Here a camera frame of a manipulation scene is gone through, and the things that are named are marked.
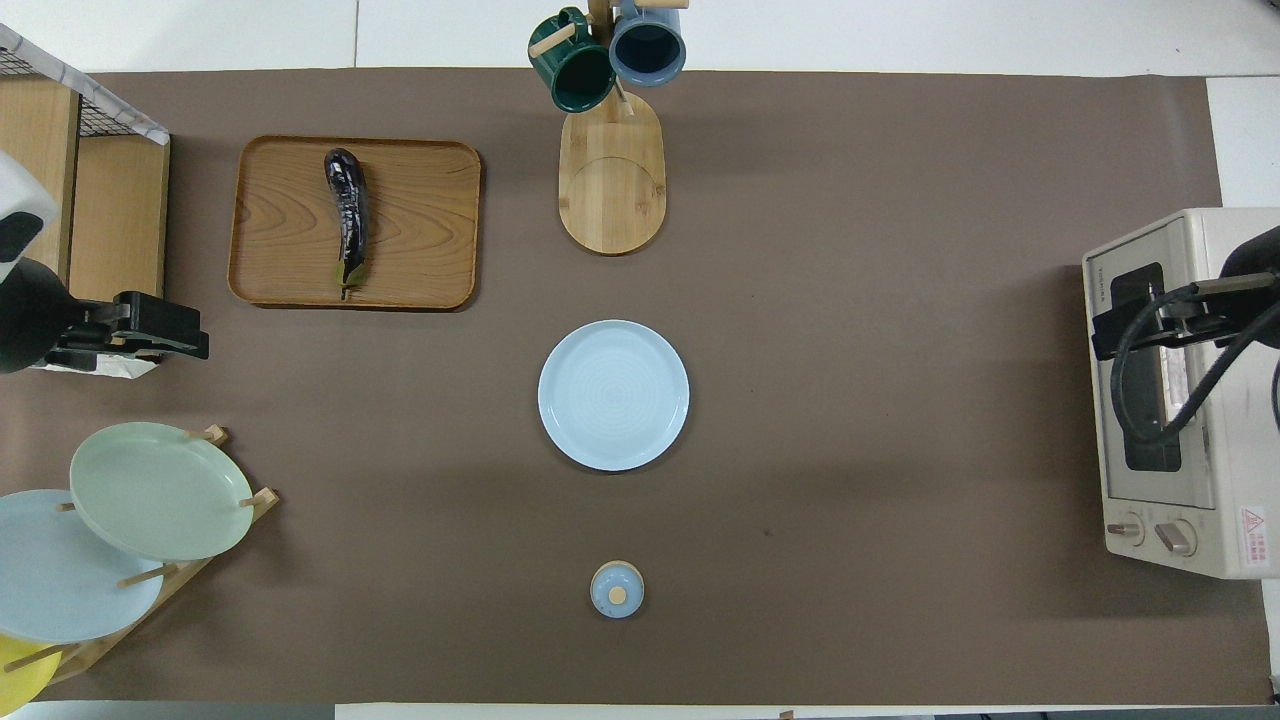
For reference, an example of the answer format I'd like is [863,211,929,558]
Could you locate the wooden mug tree stand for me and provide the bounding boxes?
[528,0,691,256]

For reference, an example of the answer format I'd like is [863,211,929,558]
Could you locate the blue mug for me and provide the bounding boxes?
[608,0,688,88]

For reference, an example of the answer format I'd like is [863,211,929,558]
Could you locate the brown table mat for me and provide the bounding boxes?
[0,68,1273,704]

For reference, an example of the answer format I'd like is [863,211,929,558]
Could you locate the light blue round plate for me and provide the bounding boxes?
[538,320,691,472]

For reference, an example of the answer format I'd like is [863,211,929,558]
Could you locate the small blue white bell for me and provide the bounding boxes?
[590,560,645,619]

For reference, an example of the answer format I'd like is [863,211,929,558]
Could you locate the light blue racked plate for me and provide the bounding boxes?
[0,489,166,644]

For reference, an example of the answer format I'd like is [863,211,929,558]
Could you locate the wooden plate rack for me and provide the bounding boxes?
[0,425,281,691]

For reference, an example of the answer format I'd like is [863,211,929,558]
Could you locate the dark green mug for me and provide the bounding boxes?
[528,8,617,113]

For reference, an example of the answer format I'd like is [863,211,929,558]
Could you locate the dark purple eggplant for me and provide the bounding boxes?
[323,148,370,299]

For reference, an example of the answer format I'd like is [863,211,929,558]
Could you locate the wooden rectangular tray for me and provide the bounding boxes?
[228,135,483,311]

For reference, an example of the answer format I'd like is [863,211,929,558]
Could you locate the pale green racked plate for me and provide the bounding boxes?
[70,422,254,562]

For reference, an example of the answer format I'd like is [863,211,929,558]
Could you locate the cream toaster oven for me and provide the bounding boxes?
[1082,207,1280,581]

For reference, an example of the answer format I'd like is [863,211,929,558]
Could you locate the white patterned cloth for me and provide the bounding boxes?
[0,22,170,147]

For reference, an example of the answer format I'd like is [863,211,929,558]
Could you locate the wooden shelf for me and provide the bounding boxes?
[0,70,171,306]

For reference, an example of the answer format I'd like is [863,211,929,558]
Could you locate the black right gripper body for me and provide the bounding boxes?
[1090,296,1216,362]

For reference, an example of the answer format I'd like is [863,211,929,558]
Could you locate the yellow racked plate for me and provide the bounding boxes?
[0,632,61,713]

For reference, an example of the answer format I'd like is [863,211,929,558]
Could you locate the black wire basket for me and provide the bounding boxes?
[0,45,133,139]

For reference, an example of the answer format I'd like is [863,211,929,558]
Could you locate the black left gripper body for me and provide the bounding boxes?
[45,298,206,373]

